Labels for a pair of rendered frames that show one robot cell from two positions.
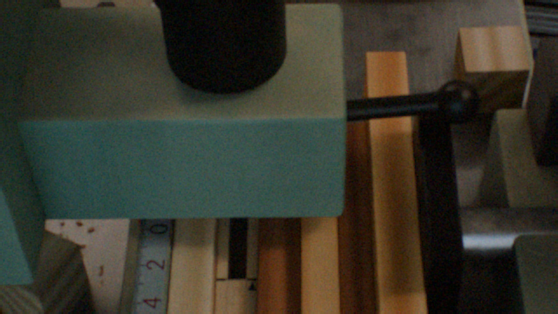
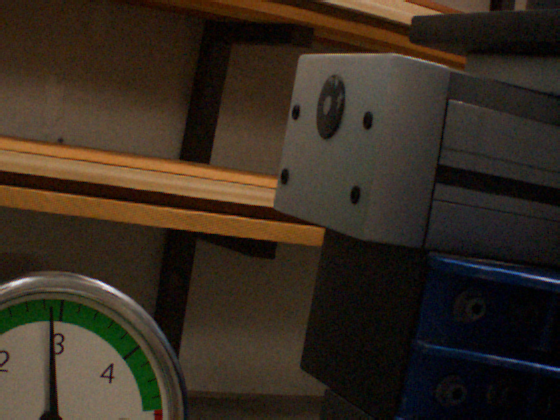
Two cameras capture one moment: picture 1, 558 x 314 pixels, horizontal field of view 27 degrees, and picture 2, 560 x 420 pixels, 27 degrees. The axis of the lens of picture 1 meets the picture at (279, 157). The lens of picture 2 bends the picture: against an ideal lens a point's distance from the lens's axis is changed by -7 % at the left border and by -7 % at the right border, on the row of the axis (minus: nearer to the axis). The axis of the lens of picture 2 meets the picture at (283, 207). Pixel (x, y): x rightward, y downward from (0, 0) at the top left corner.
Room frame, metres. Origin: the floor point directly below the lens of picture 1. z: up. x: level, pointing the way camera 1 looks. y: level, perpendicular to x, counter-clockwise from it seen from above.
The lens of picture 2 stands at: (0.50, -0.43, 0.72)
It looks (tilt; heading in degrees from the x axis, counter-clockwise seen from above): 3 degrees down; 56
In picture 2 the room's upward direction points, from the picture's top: 10 degrees clockwise
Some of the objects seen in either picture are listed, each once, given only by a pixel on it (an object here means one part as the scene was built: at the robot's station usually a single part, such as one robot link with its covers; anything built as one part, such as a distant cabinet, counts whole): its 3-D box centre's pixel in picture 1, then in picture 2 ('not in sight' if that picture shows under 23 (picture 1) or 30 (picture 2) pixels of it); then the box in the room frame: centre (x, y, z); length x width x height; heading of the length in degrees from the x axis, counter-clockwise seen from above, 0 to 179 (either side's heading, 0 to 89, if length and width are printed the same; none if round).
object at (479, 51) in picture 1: (490, 70); not in sight; (0.44, -0.12, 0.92); 0.03 x 0.03 x 0.03; 89
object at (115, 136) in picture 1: (190, 120); not in sight; (0.35, 0.04, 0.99); 0.14 x 0.07 x 0.09; 87
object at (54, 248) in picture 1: (39, 278); not in sight; (0.38, 0.14, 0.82); 0.04 x 0.04 x 0.04; 60
